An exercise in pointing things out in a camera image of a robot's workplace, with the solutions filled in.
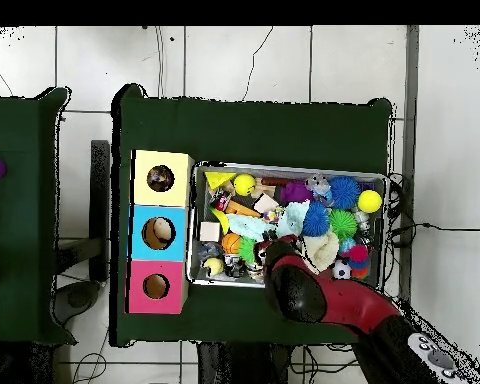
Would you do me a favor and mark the mint green cloth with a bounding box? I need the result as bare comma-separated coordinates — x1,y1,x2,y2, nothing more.
226,199,311,241

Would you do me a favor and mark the cream white cloth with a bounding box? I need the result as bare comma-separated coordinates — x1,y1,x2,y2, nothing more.
302,230,340,273

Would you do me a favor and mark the small blue spiky ball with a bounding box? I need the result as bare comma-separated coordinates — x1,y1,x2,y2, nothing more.
301,200,330,238

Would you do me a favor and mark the pale patterned fabric scrunchie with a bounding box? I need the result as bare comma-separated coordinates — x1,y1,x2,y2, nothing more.
146,164,176,193

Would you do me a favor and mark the wooden box with three holes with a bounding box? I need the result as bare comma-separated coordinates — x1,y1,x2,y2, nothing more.
126,149,195,315

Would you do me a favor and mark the purple knobbly rubber toy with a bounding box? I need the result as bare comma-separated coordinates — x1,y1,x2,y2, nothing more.
279,180,314,203

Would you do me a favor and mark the yellow smiley face ball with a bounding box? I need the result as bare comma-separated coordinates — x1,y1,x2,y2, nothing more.
233,172,258,197

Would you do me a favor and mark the black and white soccer ball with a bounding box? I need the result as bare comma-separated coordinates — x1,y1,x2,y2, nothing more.
331,259,352,280

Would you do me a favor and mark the yellow cheese wedge toy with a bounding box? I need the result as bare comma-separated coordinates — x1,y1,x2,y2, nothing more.
204,170,238,191

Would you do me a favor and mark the crushed clear plastic bottle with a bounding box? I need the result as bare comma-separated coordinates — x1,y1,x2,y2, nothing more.
305,172,333,203

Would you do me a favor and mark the pink spiky ball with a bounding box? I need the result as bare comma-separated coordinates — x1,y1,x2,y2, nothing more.
348,244,370,263

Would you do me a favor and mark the large blue spiky ball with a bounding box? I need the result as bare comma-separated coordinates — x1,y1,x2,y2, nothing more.
328,175,362,210

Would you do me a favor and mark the dark green table cloth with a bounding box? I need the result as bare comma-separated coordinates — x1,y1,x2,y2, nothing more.
110,83,394,347
0,86,77,345

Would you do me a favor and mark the plain yellow ball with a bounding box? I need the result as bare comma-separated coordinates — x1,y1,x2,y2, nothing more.
357,189,384,214

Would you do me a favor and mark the grey round seat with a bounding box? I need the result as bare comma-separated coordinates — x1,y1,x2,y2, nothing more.
54,279,102,326

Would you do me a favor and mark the shallow wire mesh bin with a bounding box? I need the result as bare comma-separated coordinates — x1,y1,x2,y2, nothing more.
186,162,389,296

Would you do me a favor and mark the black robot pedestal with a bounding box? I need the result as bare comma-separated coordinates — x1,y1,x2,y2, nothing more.
197,341,293,384

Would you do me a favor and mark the black power cable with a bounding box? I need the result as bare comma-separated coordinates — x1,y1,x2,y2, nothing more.
387,222,480,237

